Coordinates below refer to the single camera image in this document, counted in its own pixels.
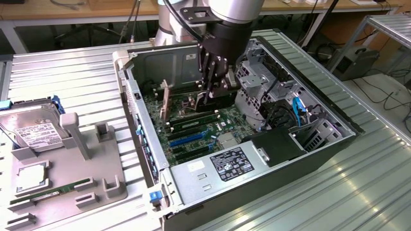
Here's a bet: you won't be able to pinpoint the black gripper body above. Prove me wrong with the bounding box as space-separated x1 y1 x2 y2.
198 21 255 65

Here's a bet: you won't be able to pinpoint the metal drive cage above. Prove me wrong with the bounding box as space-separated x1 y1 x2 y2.
237 39 326 132

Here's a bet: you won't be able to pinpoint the CPU socket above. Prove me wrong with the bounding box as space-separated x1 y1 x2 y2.
178 95 198 114

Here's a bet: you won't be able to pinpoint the black RAM slot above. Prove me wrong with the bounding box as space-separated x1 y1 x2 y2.
171 120 223 134
170 114 222 127
170 117 223 130
167 111 222 124

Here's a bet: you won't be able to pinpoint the green motherboard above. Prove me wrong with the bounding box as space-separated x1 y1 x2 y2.
138 91 258 167

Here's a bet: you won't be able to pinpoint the silver chipset heatsink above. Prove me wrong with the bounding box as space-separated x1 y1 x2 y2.
218 133 241 147

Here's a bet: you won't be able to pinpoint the black expansion slot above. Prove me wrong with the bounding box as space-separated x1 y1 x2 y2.
167 129 205 143
175 147 211 160

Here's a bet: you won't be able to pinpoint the blue expansion slot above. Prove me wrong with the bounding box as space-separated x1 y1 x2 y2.
170 134 207 148

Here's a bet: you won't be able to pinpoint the black plastic shroud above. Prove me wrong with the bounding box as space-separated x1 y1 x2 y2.
250 127 310 168

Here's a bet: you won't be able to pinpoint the metal disk bay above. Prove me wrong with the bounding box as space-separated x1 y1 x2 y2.
289 117 346 154

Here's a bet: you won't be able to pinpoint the grey power supply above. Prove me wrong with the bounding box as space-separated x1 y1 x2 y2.
170 141 274 205

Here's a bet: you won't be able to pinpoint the black chair base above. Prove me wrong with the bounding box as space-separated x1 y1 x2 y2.
53 23 122 46

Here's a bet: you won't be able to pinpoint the black equipment box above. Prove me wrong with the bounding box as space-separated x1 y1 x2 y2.
330 47 382 81

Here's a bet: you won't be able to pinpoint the blue disk caddy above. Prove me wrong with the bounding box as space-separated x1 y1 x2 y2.
0 95 67 150

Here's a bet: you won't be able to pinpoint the black open PC case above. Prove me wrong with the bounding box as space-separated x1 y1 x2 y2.
113 36 366 231

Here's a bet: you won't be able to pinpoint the wooden desk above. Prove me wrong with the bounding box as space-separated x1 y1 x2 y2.
0 0 405 55

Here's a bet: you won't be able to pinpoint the aluminium slat shelf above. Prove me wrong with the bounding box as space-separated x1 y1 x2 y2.
352 14 411 84

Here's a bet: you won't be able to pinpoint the hard disk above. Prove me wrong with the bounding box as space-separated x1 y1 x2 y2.
0 103 62 153

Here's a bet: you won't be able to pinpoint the grey parts rack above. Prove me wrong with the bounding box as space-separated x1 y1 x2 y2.
0 112 130 231

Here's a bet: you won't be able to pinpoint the green RAM stick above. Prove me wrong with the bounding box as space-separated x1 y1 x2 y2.
10 177 91 205

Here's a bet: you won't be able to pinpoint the silver CPU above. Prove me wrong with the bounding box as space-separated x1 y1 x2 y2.
18 166 46 191

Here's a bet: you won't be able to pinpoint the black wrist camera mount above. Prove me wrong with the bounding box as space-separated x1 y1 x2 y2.
179 6 221 25

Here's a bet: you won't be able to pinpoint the black power wires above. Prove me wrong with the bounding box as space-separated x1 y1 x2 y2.
263 100 298 129

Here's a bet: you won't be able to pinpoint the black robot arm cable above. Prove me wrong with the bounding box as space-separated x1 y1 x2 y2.
161 0 206 44

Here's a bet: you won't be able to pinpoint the blue disk wire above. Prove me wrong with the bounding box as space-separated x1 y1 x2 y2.
293 97 308 128

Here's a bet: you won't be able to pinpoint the grey hanging cable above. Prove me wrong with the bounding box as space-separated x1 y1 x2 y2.
119 0 142 44

